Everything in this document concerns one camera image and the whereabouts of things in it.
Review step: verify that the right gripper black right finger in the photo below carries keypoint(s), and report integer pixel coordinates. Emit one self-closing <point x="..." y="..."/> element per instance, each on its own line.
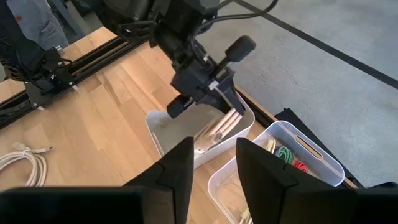
<point x="264" y="186"/>

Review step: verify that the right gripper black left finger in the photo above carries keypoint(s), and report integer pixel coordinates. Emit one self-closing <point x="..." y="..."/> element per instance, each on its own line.
<point x="177" y="174"/>

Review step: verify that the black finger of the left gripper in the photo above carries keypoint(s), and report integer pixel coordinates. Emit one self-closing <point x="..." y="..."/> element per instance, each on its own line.
<point x="220" y="103"/>
<point x="234" y="99"/>

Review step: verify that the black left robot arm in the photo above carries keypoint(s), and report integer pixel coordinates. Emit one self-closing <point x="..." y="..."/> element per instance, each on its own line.
<point x="174" y="18"/>

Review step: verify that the white plastic bin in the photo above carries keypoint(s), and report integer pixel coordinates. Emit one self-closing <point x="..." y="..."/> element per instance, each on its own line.
<point x="174" y="130"/>

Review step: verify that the clear plastic bin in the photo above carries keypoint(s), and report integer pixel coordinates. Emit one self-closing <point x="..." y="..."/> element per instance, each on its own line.
<point x="329" y="168"/>

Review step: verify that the person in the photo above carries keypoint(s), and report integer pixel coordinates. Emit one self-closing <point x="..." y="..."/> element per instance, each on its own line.
<point x="40" y="25"/>

